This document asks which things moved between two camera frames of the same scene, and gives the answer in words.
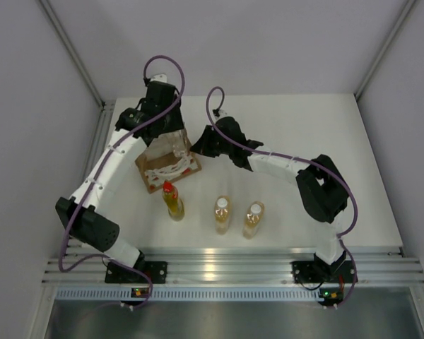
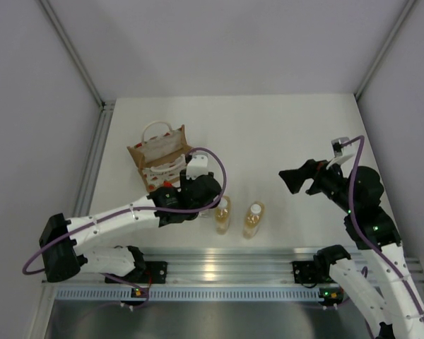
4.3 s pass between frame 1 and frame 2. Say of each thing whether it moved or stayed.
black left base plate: stayed
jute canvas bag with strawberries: moved
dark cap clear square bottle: moved
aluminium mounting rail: stayed
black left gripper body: moved
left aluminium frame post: stayed
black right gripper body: moved
